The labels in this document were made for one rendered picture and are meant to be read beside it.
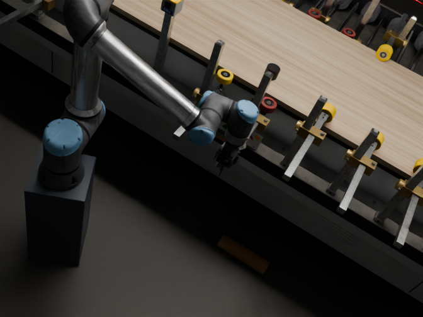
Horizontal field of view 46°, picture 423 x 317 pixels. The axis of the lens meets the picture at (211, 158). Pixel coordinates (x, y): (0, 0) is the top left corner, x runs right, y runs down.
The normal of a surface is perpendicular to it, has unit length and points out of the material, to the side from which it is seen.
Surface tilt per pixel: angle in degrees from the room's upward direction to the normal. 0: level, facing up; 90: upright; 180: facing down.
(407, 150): 0
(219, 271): 0
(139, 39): 90
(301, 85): 0
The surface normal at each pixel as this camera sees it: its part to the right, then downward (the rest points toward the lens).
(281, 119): -0.48, 0.59
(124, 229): 0.25, -0.62
